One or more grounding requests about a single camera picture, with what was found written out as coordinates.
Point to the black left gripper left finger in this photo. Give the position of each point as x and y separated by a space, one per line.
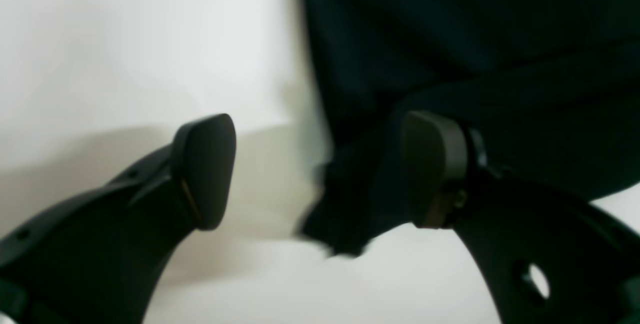
97 257

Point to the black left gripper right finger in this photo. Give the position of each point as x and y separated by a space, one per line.
546 256

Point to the black printed T-shirt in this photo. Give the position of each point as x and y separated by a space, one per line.
552 86

